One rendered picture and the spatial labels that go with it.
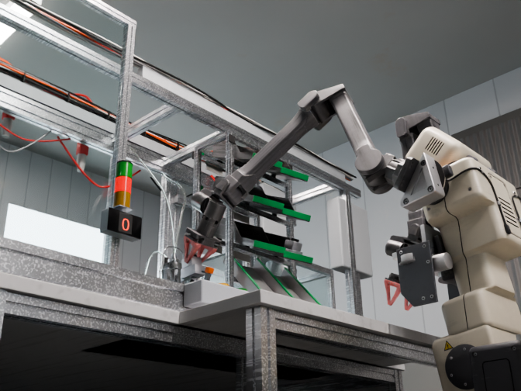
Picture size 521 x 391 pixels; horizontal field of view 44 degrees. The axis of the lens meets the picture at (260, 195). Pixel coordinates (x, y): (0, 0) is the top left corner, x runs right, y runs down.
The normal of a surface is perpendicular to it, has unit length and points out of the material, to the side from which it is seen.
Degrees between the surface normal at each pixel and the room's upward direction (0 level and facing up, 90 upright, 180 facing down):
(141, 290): 90
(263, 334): 90
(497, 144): 90
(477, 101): 90
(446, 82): 180
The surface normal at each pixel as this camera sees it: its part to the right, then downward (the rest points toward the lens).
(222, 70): 0.02, 0.91
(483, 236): -0.69, -0.28
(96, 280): 0.74, -0.29
